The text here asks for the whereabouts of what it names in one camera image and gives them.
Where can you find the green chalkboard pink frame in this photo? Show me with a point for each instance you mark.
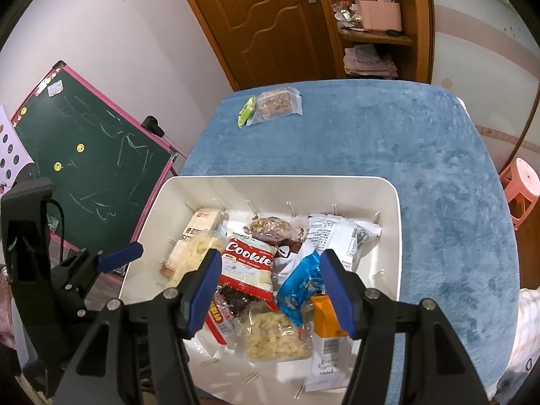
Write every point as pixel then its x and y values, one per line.
pixel 93 156

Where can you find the clear puffed snack packet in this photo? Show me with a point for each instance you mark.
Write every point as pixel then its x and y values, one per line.
pixel 274 337
pixel 202 249

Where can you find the wooden corner shelf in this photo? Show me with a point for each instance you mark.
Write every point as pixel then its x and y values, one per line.
pixel 417 17

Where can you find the brown wooden door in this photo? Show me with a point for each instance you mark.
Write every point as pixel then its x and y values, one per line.
pixel 261 29

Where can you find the black easel knob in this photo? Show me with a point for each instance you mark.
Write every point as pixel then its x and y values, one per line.
pixel 152 125

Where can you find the blue snack packet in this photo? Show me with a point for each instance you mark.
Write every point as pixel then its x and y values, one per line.
pixel 297 291

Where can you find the red white cookie packet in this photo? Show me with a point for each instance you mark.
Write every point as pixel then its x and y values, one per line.
pixel 249 270

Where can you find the thin brown hoop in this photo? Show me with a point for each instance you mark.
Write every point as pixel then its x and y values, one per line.
pixel 524 141

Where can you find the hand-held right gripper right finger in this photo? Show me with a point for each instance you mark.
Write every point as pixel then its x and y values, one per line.
pixel 337 295

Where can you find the brown nut snack packet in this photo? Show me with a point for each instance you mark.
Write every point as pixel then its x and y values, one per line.
pixel 270 227

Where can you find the pink plastic stool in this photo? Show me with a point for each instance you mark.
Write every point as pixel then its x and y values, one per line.
pixel 521 177

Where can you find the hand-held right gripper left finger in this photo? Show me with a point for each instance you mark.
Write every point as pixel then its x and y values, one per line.
pixel 202 299

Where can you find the white perforated board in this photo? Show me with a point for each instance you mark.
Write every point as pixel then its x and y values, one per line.
pixel 12 152

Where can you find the orange white snack packet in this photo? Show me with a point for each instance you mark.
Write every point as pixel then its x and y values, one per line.
pixel 327 354

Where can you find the dark red candy packet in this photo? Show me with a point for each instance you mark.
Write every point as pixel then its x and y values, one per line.
pixel 230 303

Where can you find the pile of shiny wrappers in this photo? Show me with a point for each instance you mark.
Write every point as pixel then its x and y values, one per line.
pixel 346 10

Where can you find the white plastic storage box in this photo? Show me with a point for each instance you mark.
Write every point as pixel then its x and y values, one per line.
pixel 358 194

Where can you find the folded pink clothes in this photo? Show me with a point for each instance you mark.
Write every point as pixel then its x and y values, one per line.
pixel 367 61

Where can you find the clear brown cake packet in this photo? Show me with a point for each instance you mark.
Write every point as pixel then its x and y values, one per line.
pixel 276 103

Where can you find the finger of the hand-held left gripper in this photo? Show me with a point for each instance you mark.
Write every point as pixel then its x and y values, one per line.
pixel 122 255
pixel 78 303

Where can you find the beige biscuit packet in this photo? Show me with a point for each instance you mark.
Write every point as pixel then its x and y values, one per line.
pixel 196 228

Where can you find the green snack packet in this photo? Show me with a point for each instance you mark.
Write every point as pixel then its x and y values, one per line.
pixel 247 112

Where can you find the silver white snack packet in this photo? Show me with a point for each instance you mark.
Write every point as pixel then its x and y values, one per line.
pixel 337 236

